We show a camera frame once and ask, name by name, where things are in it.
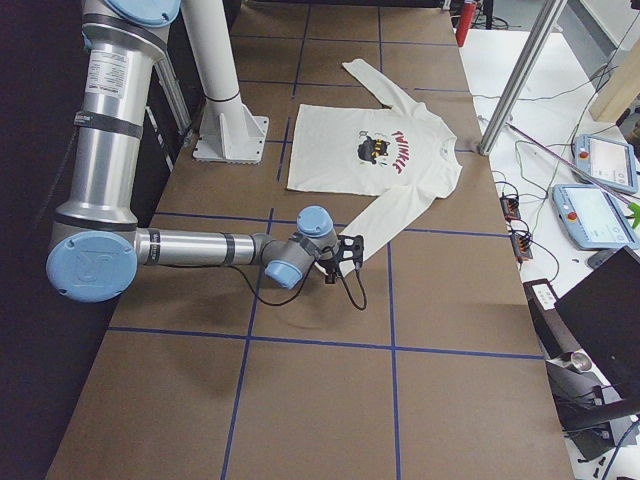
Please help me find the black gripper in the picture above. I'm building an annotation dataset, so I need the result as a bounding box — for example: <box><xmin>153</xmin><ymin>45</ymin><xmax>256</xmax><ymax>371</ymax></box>
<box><xmin>325</xmin><ymin>235</ymin><xmax>364</xmax><ymax>284</ymax></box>

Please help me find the cream long-sleeve cat shirt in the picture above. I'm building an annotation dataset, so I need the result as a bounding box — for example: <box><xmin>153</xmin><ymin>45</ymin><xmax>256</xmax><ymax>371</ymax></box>
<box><xmin>287</xmin><ymin>59</ymin><xmax>462</xmax><ymax>259</ymax></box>

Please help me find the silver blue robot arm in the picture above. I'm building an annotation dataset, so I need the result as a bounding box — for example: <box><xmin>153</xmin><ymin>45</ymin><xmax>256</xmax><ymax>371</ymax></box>
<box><xmin>46</xmin><ymin>1</ymin><xmax>364</xmax><ymax>303</ymax></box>

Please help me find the black orange connector box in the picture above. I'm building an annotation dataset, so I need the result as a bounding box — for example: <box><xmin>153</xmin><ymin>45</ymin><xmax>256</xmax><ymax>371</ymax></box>
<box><xmin>510</xmin><ymin>231</ymin><xmax>533</xmax><ymax>264</ymax></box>
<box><xmin>500</xmin><ymin>195</ymin><xmax>521</xmax><ymax>221</ymax></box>

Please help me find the black box with white label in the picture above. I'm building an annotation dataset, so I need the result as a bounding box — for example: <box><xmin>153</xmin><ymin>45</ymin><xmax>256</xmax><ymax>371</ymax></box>
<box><xmin>523</xmin><ymin>279</ymin><xmax>561</xmax><ymax>326</ymax></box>

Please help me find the metal cup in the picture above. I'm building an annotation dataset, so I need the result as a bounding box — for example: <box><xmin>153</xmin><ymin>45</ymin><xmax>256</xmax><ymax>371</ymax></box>
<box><xmin>568</xmin><ymin>351</ymin><xmax>593</xmax><ymax>374</ymax></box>

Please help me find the lower blue teach pendant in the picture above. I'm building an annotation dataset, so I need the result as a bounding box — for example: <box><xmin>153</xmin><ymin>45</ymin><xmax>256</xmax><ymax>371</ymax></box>
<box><xmin>552</xmin><ymin>184</ymin><xmax>639</xmax><ymax>250</ymax></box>

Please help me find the blue teach pendant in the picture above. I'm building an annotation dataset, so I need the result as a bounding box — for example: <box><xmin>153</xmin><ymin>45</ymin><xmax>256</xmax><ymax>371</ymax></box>
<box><xmin>573</xmin><ymin>134</ymin><xmax>639</xmax><ymax>194</ymax></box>
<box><xmin>552</xmin><ymin>184</ymin><xmax>639</xmax><ymax>250</ymax></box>

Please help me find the black monitor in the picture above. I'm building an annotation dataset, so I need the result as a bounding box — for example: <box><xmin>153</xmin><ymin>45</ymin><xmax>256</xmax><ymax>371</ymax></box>
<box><xmin>556</xmin><ymin>246</ymin><xmax>639</xmax><ymax>398</ymax></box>

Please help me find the red fire extinguisher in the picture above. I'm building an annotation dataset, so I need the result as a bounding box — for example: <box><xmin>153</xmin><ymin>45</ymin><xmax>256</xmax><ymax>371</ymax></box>
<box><xmin>455</xmin><ymin>0</ymin><xmax>477</xmax><ymax>47</ymax></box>

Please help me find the upper blue teach pendant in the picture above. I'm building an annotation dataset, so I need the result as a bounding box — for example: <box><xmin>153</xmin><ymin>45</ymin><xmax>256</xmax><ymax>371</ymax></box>
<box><xmin>573</xmin><ymin>134</ymin><xmax>639</xmax><ymax>194</ymax></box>

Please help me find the metal reacher grabber tool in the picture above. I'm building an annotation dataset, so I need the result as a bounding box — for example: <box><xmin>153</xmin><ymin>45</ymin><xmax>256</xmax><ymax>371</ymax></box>
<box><xmin>505</xmin><ymin>122</ymin><xmax>639</xmax><ymax>228</ymax></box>

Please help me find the wooden board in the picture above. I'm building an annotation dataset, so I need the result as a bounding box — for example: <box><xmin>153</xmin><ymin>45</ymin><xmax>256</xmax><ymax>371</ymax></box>
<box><xmin>589</xmin><ymin>41</ymin><xmax>640</xmax><ymax>123</ymax></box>

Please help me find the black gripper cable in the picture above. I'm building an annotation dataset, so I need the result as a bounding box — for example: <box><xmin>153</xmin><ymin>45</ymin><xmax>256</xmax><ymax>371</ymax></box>
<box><xmin>234</xmin><ymin>244</ymin><xmax>369</xmax><ymax>312</ymax></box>

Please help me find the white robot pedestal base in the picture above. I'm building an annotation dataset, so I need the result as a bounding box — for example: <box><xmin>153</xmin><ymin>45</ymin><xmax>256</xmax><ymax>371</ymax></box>
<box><xmin>181</xmin><ymin>0</ymin><xmax>269</xmax><ymax>164</ymax></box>

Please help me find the aluminium frame post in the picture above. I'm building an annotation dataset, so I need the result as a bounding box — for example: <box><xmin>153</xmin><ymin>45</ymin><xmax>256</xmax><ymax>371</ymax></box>
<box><xmin>478</xmin><ymin>0</ymin><xmax>567</xmax><ymax>156</ymax></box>

